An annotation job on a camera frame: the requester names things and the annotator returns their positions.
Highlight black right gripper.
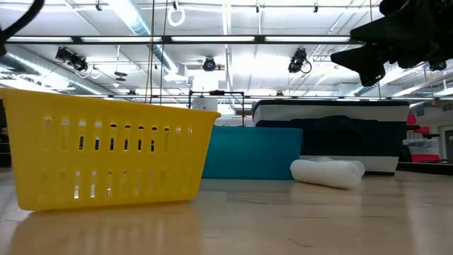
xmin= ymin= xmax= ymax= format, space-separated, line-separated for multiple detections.
xmin=331 ymin=0 xmax=453 ymax=88

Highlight white tube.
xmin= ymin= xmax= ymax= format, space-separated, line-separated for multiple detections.
xmin=289 ymin=158 xmax=366 ymax=190

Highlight large dark blue bin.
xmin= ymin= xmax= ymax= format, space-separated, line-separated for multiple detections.
xmin=251 ymin=99 xmax=411 ymax=176

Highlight small teal plastic bin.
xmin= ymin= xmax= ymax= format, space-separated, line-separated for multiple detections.
xmin=202 ymin=126 xmax=304 ymax=181

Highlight yellow slotted plastic basket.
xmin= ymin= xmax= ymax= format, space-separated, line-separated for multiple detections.
xmin=0 ymin=87 xmax=222 ymax=213

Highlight black ceiling spotlight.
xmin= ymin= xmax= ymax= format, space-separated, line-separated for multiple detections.
xmin=288 ymin=47 xmax=313 ymax=74
xmin=55 ymin=46 xmax=89 ymax=72

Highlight red stacked chairs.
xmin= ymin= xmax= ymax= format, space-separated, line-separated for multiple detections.
xmin=403 ymin=113 xmax=443 ymax=164

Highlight black ceiling camera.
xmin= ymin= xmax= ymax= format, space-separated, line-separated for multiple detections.
xmin=202 ymin=56 xmax=217 ymax=72

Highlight white hanging ring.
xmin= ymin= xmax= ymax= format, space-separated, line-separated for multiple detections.
xmin=166 ymin=6 xmax=186 ymax=28

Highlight black aluminium rig frame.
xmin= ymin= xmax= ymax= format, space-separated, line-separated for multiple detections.
xmin=5 ymin=34 xmax=365 ymax=45

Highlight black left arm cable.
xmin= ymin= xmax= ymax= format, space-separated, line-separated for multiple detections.
xmin=0 ymin=0 xmax=46 ymax=57

